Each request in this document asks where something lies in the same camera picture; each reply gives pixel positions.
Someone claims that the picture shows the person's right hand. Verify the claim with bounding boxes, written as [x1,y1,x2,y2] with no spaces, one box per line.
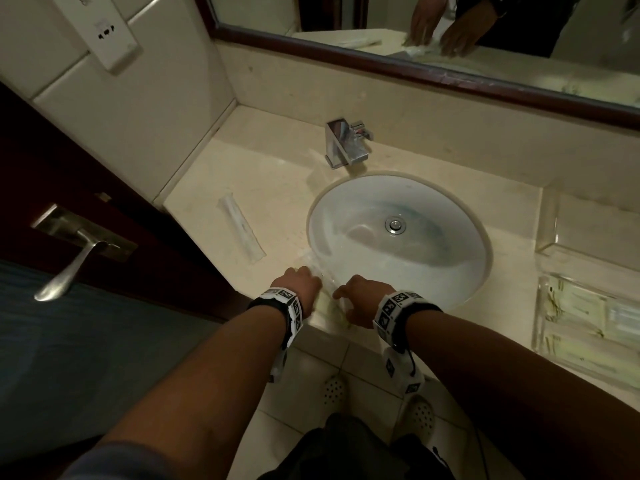
[332,274,397,329]

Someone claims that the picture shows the person's left hand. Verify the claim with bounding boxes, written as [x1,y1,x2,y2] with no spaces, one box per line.
[269,266,323,318]

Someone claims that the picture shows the clear acrylic amenity tray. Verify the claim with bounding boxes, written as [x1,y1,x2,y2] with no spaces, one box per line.
[529,272,640,375]

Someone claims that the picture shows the bundle of striped toiletry sachets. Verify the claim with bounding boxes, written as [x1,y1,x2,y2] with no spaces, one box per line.
[545,284,640,368]

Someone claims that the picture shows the person's left forearm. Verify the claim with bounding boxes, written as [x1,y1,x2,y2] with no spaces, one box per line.
[95,307,289,480]

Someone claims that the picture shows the person's right forearm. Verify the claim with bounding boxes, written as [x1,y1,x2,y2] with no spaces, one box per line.
[405,309,640,480]

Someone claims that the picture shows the white sink basin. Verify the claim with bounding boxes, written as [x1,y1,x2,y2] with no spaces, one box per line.
[305,170,493,311]

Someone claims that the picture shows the white perforated slipper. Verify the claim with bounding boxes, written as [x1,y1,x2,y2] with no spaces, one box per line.
[399,394,437,441]
[319,374,349,411]

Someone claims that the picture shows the chrome faucet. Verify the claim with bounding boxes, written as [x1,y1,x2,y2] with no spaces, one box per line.
[325,118,375,169]

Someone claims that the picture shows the dark trousers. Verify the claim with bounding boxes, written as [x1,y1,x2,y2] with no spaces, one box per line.
[259,413,456,480]

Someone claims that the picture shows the wooden framed mirror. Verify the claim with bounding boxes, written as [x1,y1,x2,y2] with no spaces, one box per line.
[192,0,640,131]

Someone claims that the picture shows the grey shirt sleeve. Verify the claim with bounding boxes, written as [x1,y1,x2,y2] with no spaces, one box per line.
[59,442,176,480]

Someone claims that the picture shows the dark wooden door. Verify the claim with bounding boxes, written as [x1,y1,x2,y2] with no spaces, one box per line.
[0,82,251,465]

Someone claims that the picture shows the black camera cable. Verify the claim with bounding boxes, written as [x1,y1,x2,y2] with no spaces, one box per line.
[472,429,491,480]

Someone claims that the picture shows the silver door handle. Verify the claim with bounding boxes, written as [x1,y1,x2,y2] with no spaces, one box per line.
[32,203,139,303]

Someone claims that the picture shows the white wall socket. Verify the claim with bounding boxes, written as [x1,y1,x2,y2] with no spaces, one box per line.
[49,0,143,73]

